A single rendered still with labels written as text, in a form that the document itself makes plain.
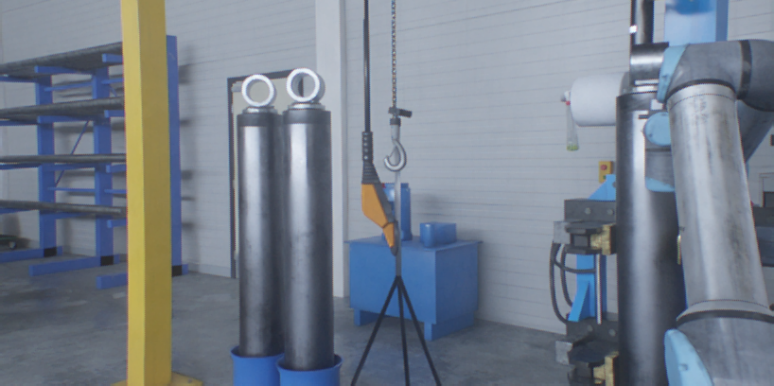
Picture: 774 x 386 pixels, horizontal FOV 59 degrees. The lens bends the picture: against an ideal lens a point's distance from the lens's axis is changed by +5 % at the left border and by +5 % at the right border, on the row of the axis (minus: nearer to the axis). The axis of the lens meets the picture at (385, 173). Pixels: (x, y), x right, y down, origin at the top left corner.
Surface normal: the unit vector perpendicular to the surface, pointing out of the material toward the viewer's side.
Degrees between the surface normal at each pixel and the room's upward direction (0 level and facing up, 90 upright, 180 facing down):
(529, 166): 90
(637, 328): 90
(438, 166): 90
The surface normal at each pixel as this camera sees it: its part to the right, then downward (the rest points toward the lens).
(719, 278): -0.49, -0.48
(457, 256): 0.77, 0.00
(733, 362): -0.27, -0.55
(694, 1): -0.63, 0.03
